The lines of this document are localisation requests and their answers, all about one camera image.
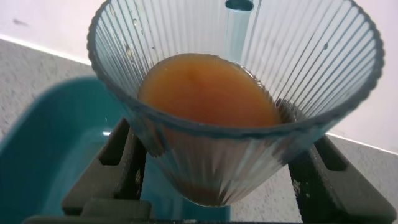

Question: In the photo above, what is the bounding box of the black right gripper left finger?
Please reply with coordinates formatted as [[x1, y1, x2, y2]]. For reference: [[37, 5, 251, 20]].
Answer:
[[61, 117, 152, 220]]

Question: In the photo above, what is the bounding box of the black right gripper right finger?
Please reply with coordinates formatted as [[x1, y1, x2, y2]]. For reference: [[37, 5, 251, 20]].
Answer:
[[287, 134, 398, 224]]

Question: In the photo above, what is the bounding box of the transparent ribbed blue cup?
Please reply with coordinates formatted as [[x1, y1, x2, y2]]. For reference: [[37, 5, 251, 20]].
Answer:
[[86, 0, 386, 207]]

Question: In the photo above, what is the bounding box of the teal plastic tray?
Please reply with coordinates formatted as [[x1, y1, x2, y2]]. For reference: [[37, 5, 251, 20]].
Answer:
[[0, 76, 231, 224]]

